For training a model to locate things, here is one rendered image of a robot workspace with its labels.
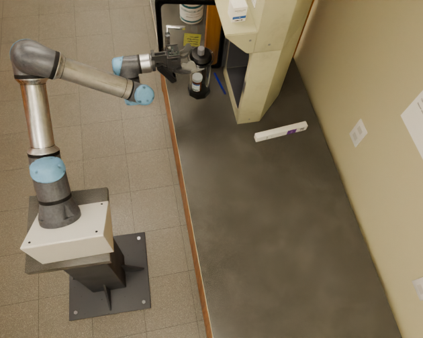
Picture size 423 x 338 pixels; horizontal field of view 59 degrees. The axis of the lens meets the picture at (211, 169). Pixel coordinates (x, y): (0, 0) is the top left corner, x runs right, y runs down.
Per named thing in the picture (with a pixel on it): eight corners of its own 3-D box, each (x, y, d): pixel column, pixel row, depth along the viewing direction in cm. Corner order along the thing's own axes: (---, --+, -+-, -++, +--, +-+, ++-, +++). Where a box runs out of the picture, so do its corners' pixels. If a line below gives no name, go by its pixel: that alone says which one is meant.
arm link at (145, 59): (143, 77, 154) (140, 62, 157) (154, 76, 154) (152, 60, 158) (140, 64, 147) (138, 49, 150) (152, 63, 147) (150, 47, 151)
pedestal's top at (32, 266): (28, 275, 147) (24, 272, 143) (32, 199, 161) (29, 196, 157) (111, 263, 151) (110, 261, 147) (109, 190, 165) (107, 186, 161)
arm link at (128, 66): (115, 77, 156) (111, 56, 153) (142, 74, 157) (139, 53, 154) (114, 80, 149) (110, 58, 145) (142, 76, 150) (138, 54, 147)
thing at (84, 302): (69, 320, 222) (5, 299, 142) (70, 242, 243) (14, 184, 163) (151, 308, 229) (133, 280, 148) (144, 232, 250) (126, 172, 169)
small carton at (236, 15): (241, 11, 134) (243, -4, 128) (245, 21, 132) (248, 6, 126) (227, 13, 133) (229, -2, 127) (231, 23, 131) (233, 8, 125)
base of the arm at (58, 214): (33, 231, 135) (26, 206, 132) (46, 211, 149) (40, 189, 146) (76, 226, 136) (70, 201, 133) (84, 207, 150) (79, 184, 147)
